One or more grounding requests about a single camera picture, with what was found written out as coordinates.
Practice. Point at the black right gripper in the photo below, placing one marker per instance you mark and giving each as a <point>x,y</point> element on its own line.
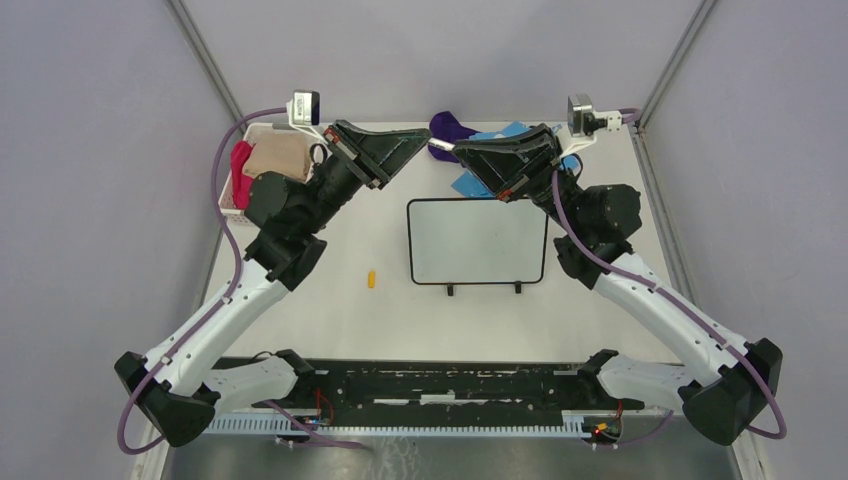
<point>513,165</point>

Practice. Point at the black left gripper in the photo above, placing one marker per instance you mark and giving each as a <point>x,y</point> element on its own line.
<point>375,156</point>

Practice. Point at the white whiteboard black frame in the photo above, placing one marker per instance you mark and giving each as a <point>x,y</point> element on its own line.
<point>456,242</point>

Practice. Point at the white marker pen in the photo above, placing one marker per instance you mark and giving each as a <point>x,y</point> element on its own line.
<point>441,144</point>

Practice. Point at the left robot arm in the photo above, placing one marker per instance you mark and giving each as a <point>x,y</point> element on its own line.
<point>177,385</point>

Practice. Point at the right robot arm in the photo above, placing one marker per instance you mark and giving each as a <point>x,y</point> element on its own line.
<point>721,381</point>

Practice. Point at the blue patterned cloth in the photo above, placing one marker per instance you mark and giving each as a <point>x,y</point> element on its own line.
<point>469,186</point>

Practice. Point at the purple cloth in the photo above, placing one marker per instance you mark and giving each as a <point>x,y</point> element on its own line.
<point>446,127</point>

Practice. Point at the beige folded cloth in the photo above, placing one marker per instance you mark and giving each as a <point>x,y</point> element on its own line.
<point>283,153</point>

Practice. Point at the pink cloth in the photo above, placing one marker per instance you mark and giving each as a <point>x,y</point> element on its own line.
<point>240,182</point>

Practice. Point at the white perforated plastic basket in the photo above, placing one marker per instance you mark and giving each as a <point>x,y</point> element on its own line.
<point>234,215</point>

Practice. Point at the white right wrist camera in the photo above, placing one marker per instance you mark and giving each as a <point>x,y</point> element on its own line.
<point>584,124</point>

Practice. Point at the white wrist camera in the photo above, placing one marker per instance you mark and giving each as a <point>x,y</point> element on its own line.
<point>303,113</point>
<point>584,124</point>

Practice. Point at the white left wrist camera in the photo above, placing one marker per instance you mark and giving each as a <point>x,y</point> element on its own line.
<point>303,113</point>

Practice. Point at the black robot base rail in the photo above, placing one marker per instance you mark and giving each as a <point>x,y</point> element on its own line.
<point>417,397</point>

